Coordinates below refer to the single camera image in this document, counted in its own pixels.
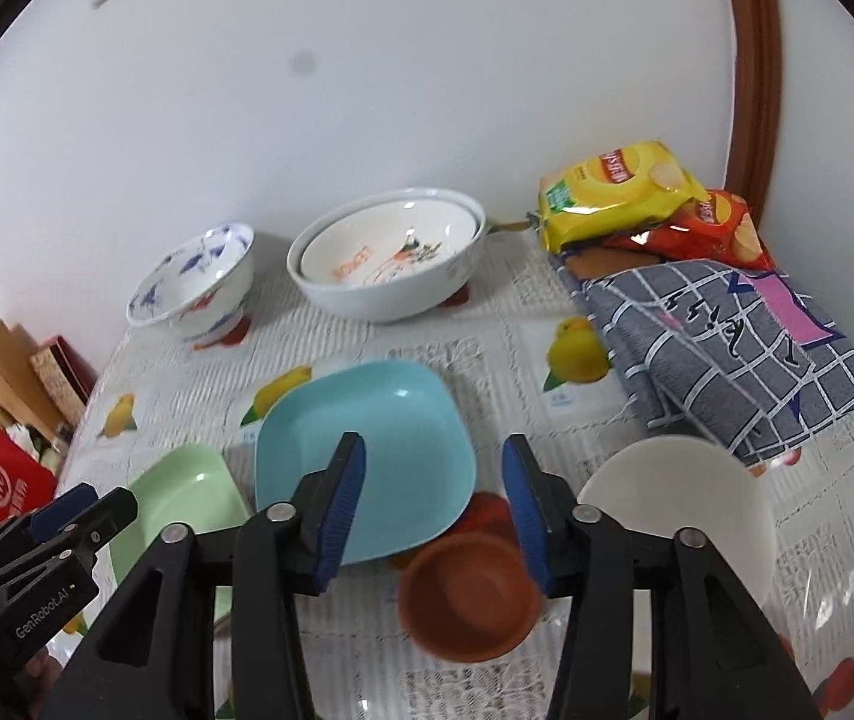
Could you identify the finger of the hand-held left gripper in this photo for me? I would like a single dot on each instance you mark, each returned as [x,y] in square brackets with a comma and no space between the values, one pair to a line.
[108,514]
[59,510]

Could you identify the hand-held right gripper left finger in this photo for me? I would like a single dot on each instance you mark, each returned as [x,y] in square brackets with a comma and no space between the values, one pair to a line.
[340,510]

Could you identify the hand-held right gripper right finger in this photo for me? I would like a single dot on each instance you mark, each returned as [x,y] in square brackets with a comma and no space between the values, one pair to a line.
[524,517]

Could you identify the light blue plastic plate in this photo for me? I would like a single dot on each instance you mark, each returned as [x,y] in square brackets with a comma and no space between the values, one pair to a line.
[397,450]

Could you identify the light green plastic plate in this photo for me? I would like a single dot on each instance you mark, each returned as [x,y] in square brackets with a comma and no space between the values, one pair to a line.
[187,487]

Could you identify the small brown bowl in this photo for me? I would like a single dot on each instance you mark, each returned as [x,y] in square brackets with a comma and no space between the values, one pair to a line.
[464,600]

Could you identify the plain white bowl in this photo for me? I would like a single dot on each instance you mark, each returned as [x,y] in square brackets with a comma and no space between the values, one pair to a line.
[682,480]

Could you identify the fruit print tablecloth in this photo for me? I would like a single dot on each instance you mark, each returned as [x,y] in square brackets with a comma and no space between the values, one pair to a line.
[472,345]

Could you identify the large white porcelain bowl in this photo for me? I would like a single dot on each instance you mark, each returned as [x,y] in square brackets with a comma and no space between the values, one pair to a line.
[397,300]

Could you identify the grey checkered cloth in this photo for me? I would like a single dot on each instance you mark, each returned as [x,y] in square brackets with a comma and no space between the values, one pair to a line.
[697,360]

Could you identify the blue patterned porcelain bowl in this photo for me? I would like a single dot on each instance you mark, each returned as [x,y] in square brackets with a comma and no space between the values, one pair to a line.
[224,277]

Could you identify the brown snack packet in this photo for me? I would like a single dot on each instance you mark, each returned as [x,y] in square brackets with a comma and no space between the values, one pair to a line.
[607,262]

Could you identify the white bowl with printed inside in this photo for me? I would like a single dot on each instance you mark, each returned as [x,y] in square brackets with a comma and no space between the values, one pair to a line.
[397,240]

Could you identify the brown wooden stick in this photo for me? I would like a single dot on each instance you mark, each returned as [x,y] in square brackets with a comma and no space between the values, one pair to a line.
[513,226]

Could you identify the yellow chip bag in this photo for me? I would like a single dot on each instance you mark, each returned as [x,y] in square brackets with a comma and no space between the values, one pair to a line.
[607,202]

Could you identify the red chip bag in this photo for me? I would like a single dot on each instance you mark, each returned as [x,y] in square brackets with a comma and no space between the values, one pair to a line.
[719,232]

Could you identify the brown wooden door frame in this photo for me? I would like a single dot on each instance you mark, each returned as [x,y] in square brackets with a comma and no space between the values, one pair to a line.
[760,90]

